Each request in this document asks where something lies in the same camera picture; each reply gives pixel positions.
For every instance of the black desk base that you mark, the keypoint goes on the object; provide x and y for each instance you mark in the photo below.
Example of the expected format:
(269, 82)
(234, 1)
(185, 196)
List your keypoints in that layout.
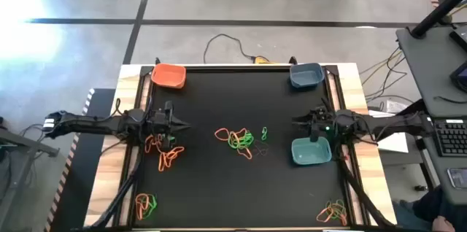
(427, 168)

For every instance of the orange rubber band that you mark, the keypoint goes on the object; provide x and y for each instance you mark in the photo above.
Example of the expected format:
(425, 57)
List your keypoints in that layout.
(343, 219)
(160, 164)
(221, 128)
(138, 206)
(168, 159)
(242, 130)
(249, 156)
(159, 141)
(323, 217)
(146, 144)
(178, 149)

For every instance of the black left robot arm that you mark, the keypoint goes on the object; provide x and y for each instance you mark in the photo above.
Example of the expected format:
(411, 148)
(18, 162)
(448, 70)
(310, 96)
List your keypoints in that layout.
(91, 124)

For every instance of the person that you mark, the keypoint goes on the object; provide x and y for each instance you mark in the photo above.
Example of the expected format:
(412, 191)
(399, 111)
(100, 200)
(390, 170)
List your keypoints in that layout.
(427, 203)

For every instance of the black tablet screen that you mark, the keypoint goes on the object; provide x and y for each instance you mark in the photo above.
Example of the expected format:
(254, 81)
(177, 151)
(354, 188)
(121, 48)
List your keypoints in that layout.
(461, 77)

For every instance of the teal plastic basket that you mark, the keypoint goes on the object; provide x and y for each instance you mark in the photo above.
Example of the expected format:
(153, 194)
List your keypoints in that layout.
(310, 151)

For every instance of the white paper sheet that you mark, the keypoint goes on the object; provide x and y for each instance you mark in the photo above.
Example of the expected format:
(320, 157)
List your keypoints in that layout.
(396, 142)

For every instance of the blue-grey plastic basket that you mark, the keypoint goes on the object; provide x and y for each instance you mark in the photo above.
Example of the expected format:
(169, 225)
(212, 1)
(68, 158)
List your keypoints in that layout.
(306, 76)

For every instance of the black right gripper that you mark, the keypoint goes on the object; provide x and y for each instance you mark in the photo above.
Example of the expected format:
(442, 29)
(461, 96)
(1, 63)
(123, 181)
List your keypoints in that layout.
(324, 122)

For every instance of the black keyboard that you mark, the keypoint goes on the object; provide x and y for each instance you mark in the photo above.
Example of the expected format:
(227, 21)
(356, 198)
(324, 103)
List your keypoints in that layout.
(452, 139)

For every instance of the grey desk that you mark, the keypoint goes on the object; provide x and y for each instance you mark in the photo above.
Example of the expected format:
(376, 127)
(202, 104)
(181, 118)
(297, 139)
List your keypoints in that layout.
(427, 71)

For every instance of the black table mat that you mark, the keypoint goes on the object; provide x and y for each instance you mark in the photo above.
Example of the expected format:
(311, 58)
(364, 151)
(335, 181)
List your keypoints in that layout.
(219, 188)

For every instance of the black monitor pole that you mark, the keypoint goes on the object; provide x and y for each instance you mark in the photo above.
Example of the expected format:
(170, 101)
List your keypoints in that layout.
(438, 11)

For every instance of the grey smartphone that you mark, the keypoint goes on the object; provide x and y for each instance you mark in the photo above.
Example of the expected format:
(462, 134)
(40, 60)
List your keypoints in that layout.
(459, 178)

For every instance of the orange plastic basket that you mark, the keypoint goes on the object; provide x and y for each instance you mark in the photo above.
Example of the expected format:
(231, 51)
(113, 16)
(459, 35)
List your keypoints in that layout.
(168, 76)

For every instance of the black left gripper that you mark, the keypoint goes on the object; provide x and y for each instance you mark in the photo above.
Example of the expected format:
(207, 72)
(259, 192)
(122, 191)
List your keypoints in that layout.
(157, 122)

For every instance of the grey side table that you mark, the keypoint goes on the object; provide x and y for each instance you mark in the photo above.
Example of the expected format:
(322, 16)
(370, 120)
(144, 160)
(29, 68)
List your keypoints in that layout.
(33, 143)

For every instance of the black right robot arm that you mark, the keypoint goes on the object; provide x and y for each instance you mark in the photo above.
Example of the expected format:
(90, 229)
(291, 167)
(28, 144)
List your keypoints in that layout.
(383, 124)

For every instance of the yellow power plug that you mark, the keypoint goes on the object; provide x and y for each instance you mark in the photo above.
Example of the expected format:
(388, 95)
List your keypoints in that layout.
(261, 60)

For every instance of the person's hand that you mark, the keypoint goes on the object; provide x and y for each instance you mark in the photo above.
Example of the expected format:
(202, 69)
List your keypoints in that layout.
(443, 224)

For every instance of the small black floor object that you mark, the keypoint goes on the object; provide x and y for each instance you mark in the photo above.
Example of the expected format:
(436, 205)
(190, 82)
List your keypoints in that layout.
(420, 188)

